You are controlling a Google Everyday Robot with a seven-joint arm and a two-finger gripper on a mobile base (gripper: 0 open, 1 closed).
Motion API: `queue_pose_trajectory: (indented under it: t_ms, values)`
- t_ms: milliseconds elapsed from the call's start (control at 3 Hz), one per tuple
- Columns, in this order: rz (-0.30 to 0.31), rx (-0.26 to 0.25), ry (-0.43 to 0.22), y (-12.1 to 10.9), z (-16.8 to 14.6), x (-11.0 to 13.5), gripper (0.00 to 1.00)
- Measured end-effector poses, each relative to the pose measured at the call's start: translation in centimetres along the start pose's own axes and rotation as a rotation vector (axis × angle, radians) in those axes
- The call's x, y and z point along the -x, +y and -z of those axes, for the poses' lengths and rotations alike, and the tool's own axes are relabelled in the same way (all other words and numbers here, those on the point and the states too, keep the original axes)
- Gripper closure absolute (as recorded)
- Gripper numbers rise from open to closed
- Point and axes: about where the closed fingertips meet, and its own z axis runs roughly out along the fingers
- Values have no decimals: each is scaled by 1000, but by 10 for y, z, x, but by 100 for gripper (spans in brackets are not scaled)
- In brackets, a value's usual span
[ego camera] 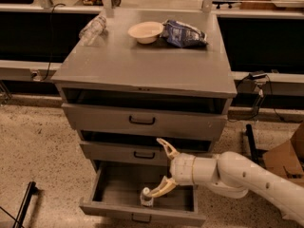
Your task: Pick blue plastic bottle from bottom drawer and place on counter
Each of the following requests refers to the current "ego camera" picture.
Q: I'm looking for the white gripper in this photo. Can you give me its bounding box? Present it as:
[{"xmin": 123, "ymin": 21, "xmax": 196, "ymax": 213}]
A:
[{"xmin": 145, "ymin": 138, "xmax": 196, "ymax": 198}]

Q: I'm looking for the clear plastic bottle white cap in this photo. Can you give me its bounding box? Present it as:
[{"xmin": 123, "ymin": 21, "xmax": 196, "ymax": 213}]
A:
[{"xmin": 140, "ymin": 187, "xmax": 154, "ymax": 207}]

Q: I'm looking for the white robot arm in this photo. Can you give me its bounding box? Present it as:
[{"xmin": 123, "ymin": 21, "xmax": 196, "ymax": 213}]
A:
[{"xmin": 141, "ymin": 138, "xmax": 304, "ymax": 225}]

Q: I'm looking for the grey bottom drawer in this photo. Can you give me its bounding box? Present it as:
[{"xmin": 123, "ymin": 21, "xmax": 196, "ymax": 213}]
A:
[{"xmin": 80, "ymin": 161, "xmax": 205, "ymax": 227}]

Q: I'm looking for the grey drawer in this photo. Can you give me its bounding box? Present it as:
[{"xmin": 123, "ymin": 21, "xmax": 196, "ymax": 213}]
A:
[
  {"xmin": 63, "ymin": 87, "xmax": 226, "ymax": 141},
  {"xmin": 80, "ymin": 161, "xmax": 205, "ymax": 227},
  {"xmin": 78, "ymin": 130, "xmax": 213, "ymax": 166}
]

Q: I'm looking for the grey middle drawer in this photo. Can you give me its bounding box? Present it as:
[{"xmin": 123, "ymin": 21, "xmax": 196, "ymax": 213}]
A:
[{"xmin": 78, "ymin": 130, "xmax": 213, "ymax": 166}]

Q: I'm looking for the grey drawer cabinet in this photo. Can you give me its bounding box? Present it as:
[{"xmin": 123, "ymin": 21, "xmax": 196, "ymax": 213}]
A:
[{"xmin": 50, "ymin": 7, "xmax": 238, "ymax": 176}]

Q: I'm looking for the grey top drawer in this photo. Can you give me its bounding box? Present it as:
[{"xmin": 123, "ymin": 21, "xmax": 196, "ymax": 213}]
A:
[{"xmin": 63, "ymin": 87, "xmax": 226, "ymax": 141}]

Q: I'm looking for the crumpled clear plastic bottle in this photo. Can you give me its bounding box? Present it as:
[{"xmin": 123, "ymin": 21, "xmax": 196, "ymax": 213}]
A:
[{"xmin": 79, "ymin": 15, "xmax": 106, "ymax": 46}]

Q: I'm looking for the black metal bar right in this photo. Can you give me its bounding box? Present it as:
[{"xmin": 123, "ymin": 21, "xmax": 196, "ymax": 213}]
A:
[{"xmin": 245, "ymin": 124, "xmax": 261, "ymax": 163}]

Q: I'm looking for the black metal bar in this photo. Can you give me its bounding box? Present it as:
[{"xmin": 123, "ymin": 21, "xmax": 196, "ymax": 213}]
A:
[
  {"xmin": 12, "ymin": 181, "xmax": 38, "ymax": 228},
  {"xmin": 245, "ymin": 124, "xmax": 261, "ymax": 163}
]

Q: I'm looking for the brown cardboard box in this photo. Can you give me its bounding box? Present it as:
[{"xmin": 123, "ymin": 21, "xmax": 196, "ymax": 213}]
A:
[{"xmin": 263, "ymin": 123, "xmax": 304, "ymax": 187}]

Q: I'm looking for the black power adapter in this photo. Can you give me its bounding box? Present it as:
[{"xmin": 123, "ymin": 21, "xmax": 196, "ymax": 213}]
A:
[{"xmin": 249, "ymin": 70, "xmax": 267, "ymax": 80}]

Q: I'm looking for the blue chip bag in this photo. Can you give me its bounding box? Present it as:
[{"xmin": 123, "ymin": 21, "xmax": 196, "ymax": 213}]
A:
[{"xmin": 161, "ymin": 20, "xmax": 208, "ymax": 48}]

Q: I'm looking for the white paper bowl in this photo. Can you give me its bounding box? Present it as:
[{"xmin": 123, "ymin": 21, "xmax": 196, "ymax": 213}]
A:
[{"xmin": 127, "ymin": 22, "xmax": 163, "ymax": 45}]

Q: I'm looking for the black metal bar left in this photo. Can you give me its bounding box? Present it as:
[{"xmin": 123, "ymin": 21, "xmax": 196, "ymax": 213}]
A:
[{"xmin": 12, "ymin": 181, "xmax": 38, "ymax": 228}]

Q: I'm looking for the black cable left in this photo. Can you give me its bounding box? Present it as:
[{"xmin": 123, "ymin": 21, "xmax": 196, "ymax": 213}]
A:
[{"xmin": 40, "ymin": 3, "xmax": 67, "ymax": 82}]

